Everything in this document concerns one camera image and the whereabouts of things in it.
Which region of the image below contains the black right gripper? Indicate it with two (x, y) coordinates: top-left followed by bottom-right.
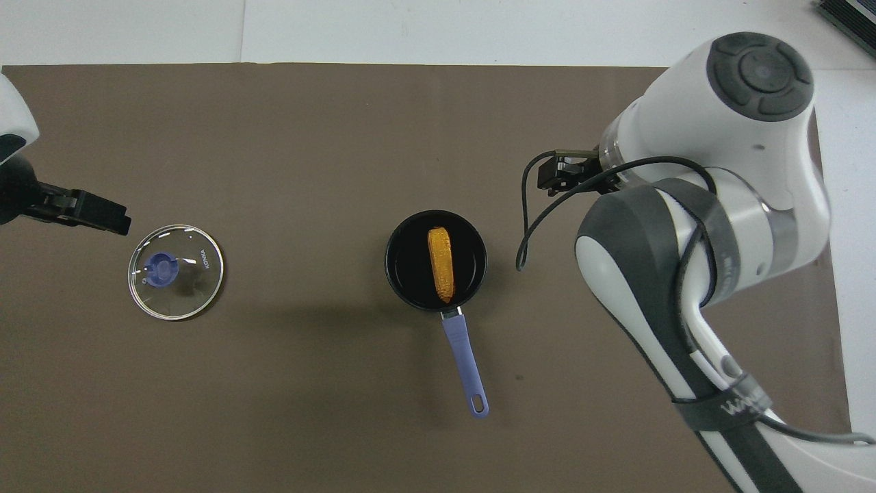
(537, 153), (621, 197)

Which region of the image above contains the brown table mat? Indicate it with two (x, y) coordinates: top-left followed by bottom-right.
(0, 63), (853, 493)

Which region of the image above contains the dark grey ribbed device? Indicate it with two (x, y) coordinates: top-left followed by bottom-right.
(813, 0), (876, 60)

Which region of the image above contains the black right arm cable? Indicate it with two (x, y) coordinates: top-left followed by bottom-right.
(515, 149), (876, 446)

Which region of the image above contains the yellow corn cob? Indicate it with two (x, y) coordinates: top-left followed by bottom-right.
(427, 227), (456, 305)

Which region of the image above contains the dark blue handled pot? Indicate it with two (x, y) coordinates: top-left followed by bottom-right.
(384, 209), (491, 420)

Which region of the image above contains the glass lid with blue knob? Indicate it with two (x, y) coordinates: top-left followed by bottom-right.
(127, 224), (226, 322)

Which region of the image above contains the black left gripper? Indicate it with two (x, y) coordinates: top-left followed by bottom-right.
(0, 155), (133, 238)

